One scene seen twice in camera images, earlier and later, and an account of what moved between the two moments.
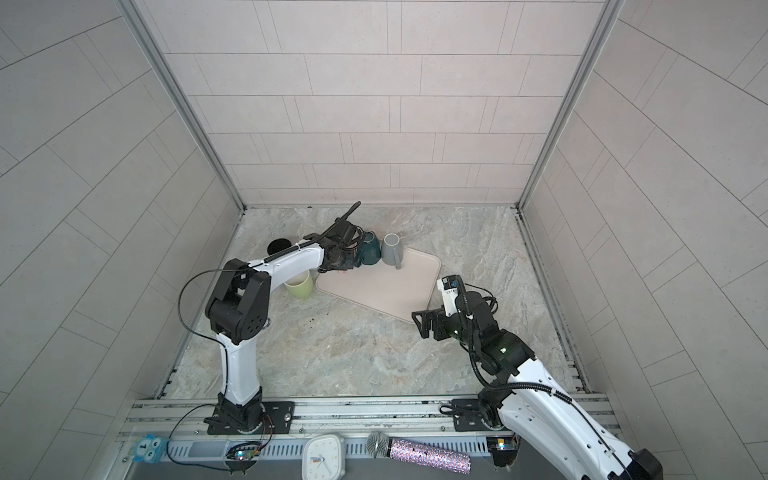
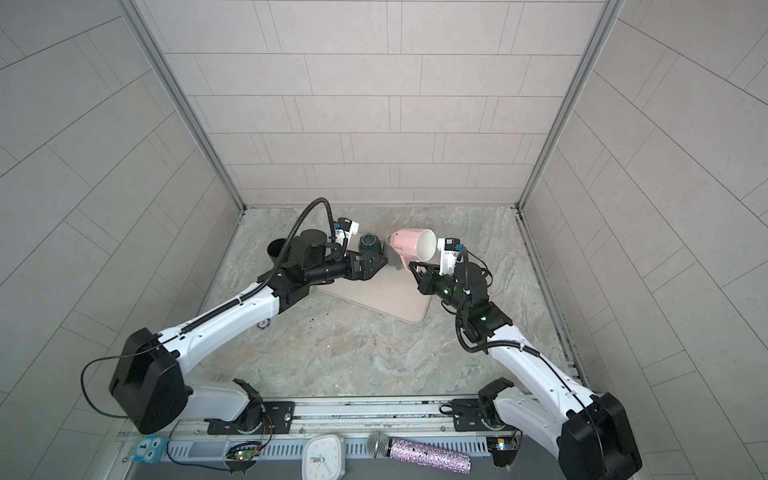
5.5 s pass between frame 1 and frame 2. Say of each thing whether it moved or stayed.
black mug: stayed
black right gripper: moved
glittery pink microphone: stayed
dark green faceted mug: stayed
